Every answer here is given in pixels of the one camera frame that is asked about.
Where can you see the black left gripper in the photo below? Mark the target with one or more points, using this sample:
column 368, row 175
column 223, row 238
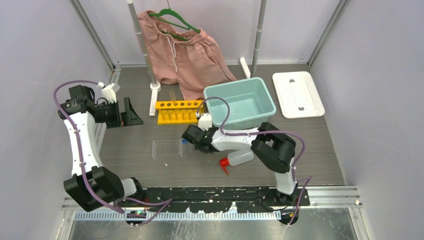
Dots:
column 129, row 117

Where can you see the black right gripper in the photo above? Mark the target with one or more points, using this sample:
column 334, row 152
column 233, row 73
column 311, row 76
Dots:
column 197, row 147

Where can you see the blue capped tube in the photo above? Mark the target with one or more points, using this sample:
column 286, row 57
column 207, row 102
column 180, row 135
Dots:
column 185, row 147

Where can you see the clear test tube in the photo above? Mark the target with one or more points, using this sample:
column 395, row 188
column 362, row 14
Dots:
column 173, row 99

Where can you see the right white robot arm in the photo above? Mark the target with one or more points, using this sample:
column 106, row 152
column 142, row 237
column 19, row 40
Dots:
column 275, row 149

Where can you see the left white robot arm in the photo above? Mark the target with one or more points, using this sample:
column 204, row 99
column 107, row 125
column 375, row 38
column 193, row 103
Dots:
column 91, row 184

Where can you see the clear acrylic tube rack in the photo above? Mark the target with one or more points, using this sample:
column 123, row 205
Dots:
column 166, row 148

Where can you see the white wash bottle red cap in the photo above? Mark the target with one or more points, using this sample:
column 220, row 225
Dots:
column 236, row 158

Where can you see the yellow test tube rack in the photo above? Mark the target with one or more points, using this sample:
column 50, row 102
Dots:
column 178, row 112

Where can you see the teal plastic bin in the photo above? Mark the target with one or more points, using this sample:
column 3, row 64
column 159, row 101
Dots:
column 247, row 101

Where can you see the pink shorts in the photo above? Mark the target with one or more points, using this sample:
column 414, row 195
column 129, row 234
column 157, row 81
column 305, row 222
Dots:
column 191, row 59

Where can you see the white rack foot right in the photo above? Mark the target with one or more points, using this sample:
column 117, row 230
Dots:
column 245, row 67

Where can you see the white bin lid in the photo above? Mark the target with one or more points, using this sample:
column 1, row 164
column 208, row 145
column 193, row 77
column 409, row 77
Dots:
column 297, row 95

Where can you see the left metal rack pole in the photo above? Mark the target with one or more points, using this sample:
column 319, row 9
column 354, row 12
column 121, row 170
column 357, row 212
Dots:
column 140, row 39

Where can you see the metal rack pole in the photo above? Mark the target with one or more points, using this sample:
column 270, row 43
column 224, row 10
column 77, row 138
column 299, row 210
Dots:
column 140, row 39
column 258, row 37

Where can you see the right metal rack pole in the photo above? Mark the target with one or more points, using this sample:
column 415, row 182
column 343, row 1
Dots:
column 258, row 37

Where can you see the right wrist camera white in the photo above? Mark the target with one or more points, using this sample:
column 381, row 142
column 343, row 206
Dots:
column 204, row 121

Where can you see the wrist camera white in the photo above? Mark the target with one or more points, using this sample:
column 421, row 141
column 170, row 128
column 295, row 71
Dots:
column 204, row 121
column 109, row 92

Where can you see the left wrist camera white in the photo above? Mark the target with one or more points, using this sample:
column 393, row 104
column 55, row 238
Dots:
column 109, row 92

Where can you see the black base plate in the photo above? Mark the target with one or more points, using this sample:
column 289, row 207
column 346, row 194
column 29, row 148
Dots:
column 247, row 199

